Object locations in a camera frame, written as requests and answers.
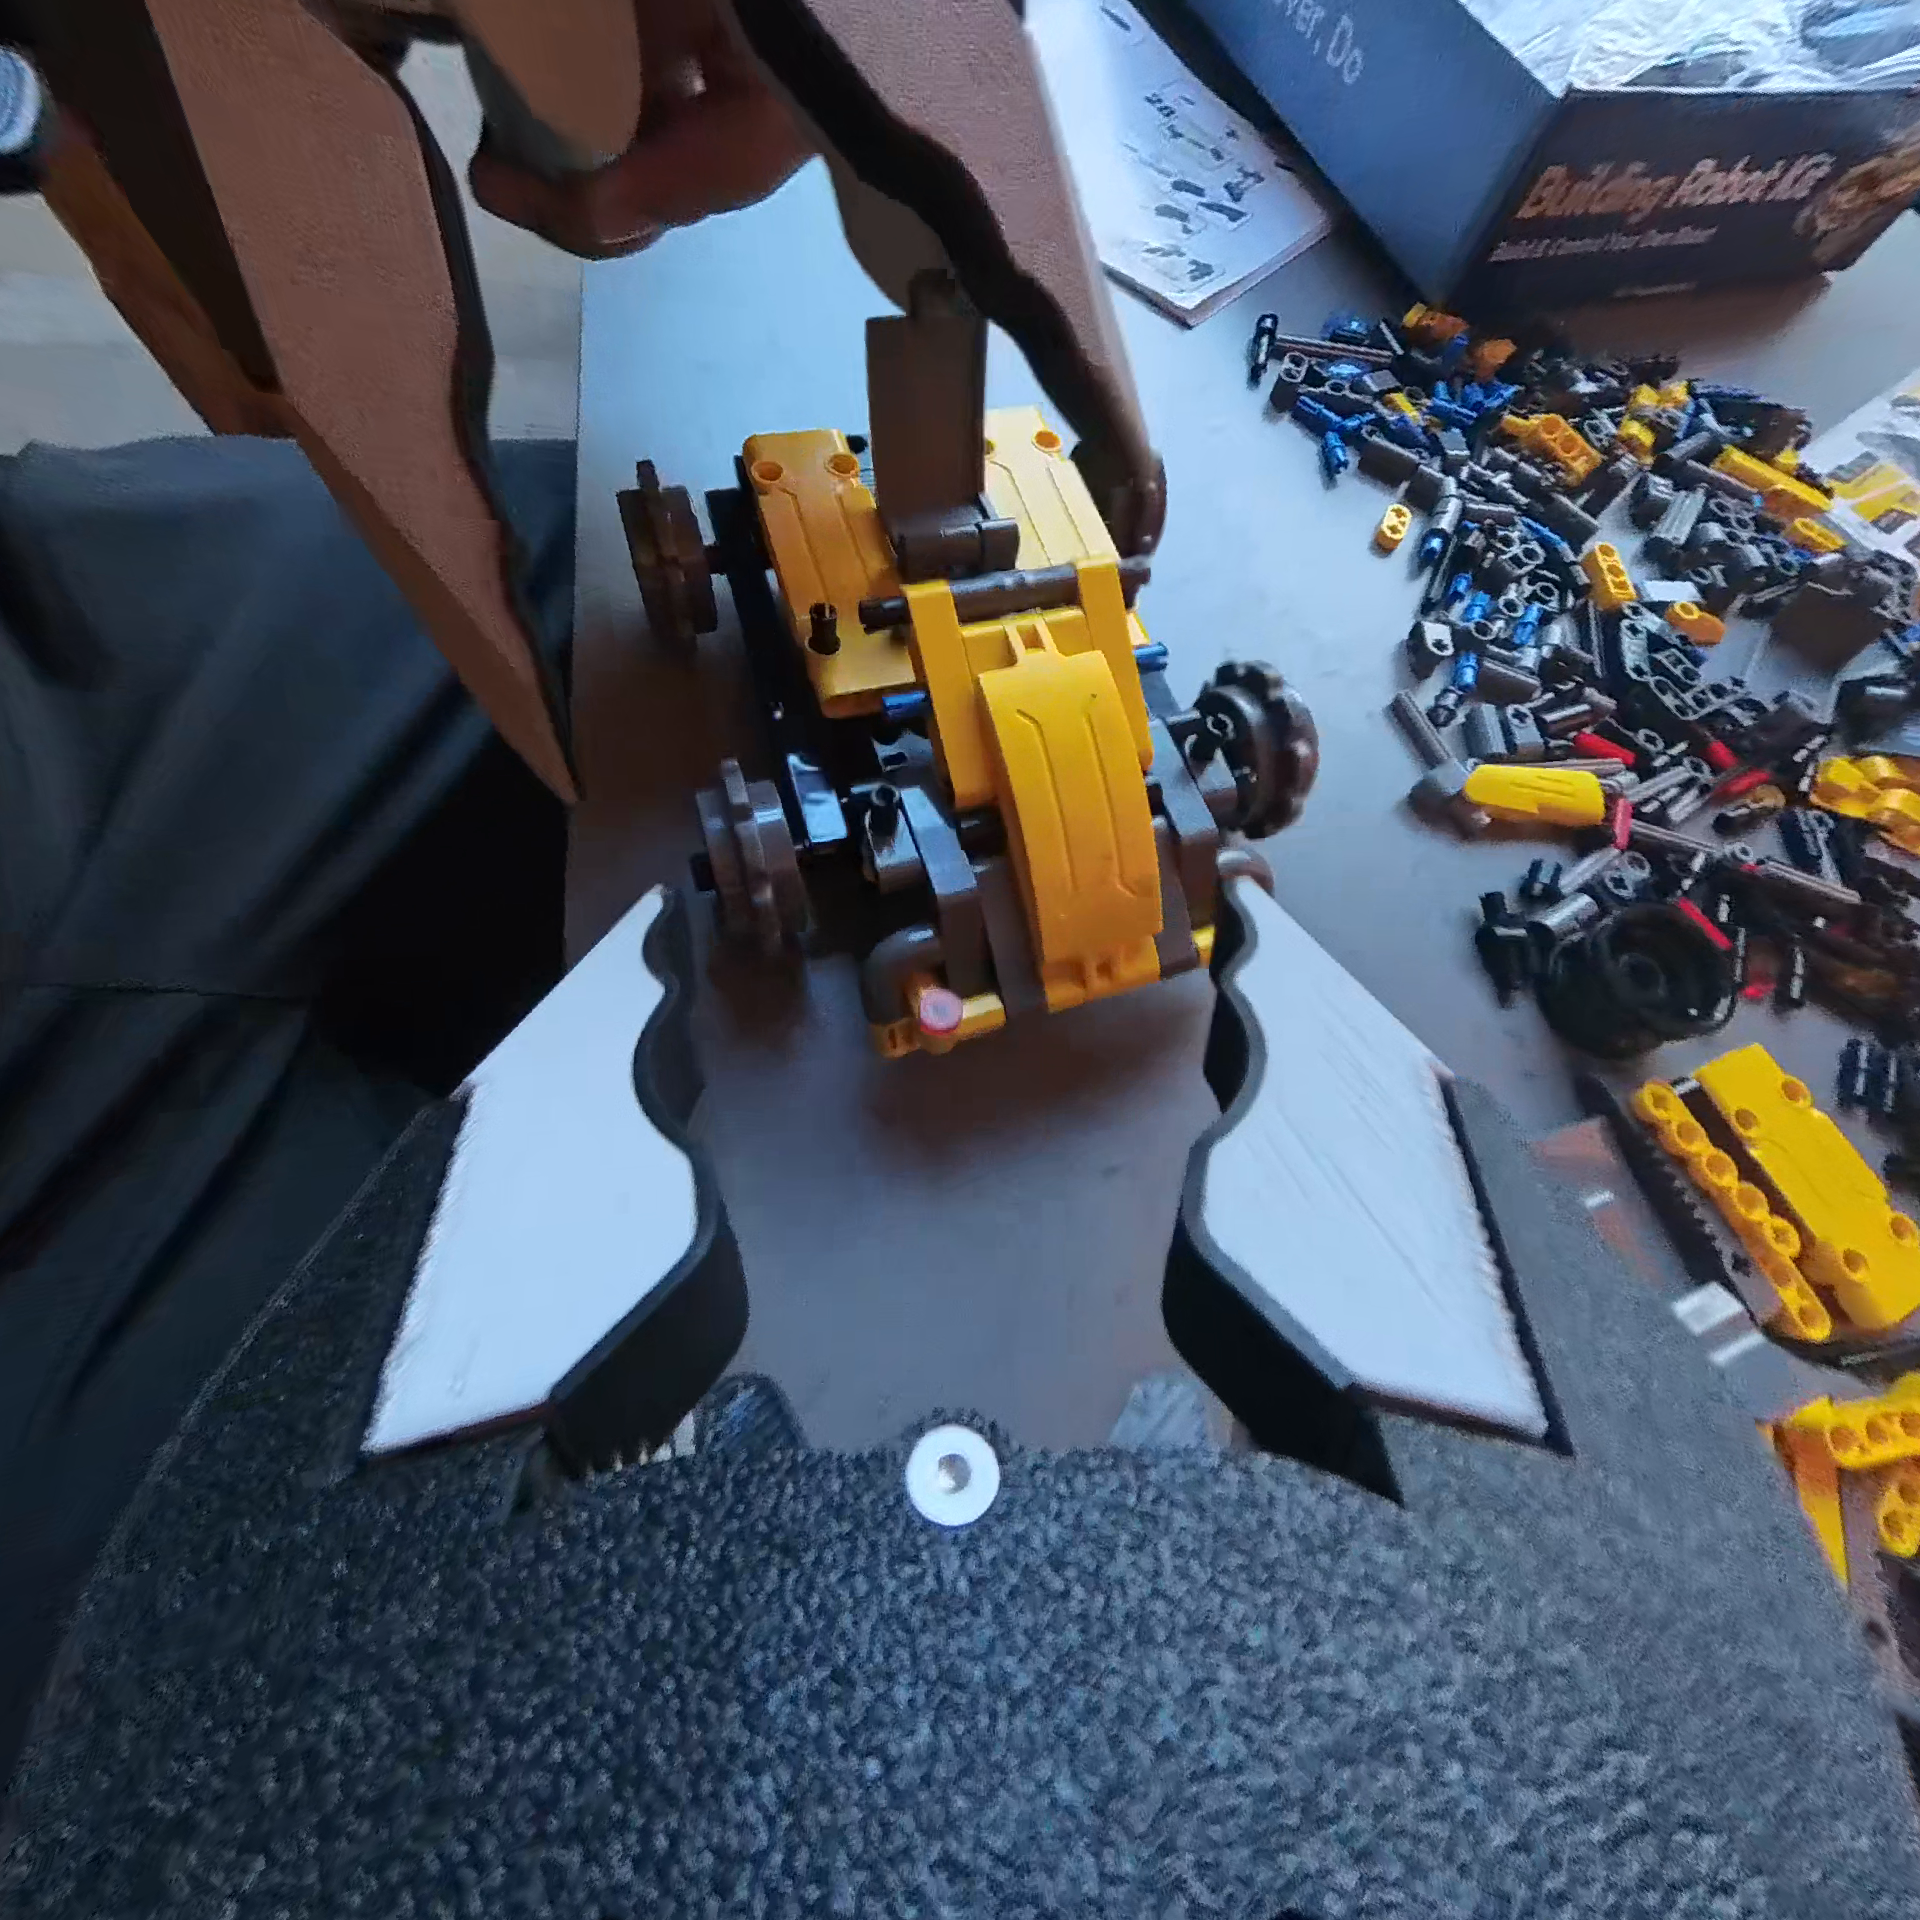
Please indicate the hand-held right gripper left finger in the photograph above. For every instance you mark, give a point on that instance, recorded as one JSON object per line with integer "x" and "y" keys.
{"x": 555, "y": 1230}

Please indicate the yellow curved panel piece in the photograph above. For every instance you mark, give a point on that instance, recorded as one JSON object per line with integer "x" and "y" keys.
{"x": 1530, "y": 791}

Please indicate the yellow holed beam piece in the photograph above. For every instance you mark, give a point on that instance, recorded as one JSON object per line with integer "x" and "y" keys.
{"x": 1725, "y": 1214}

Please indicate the pile of small brick parts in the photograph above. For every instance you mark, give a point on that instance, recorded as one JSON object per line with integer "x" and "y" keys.
{"x": 1576, "y": 600}

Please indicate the dark building kit box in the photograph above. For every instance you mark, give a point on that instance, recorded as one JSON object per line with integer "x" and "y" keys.
{"x": 1499, "y": 150}

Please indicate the person's left hand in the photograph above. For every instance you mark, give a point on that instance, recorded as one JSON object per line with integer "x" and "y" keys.
{"x": 675, "y": 188}

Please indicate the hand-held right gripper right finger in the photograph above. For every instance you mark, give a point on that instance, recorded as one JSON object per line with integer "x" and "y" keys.
{"x": 1350, "y": 1200}

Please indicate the white instruction booklet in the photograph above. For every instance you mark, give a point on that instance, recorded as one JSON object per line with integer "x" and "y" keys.
{"x": 1184, "y": 181}

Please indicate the yellow toy brick car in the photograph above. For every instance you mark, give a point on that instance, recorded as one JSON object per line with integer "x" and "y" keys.
{"x": 1049, "y": 809}

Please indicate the yellow rectangular panel piece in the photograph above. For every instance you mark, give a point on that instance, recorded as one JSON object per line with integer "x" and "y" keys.
{"x": 1815, "y": 1185}

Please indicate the heap of yellow brick beams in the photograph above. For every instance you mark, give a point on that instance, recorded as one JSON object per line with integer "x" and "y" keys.
{"x": 1851, "y": 1477}

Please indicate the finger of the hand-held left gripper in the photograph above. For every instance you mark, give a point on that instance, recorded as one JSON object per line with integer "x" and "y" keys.
{"x": 330, "y": 301}
{"x": 975, "y": 136}

